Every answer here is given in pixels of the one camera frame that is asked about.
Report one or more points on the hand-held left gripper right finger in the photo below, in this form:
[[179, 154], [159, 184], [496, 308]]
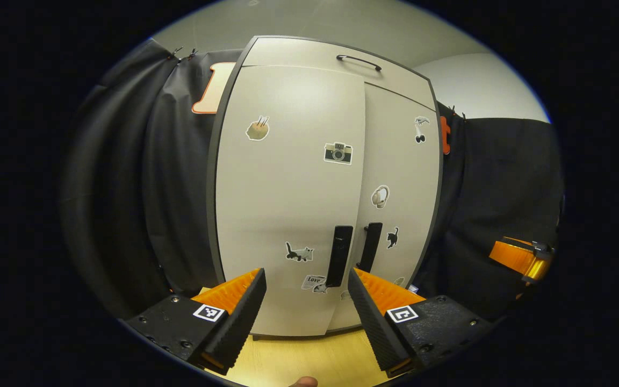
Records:
[[374, 322]]

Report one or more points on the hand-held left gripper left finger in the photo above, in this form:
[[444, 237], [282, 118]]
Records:
[[242, 322]]

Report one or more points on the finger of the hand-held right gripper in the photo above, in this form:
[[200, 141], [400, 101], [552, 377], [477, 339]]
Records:
[[513, 258], [524, 242]]

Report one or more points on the white cabinet door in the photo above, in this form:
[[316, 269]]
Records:
[[288, 188], [406, 177]]

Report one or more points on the white shoe cabinet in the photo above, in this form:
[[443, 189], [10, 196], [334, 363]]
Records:
[[299, 188]]

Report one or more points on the white cabinet drawer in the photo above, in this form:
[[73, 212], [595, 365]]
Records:
[[299, 51]]

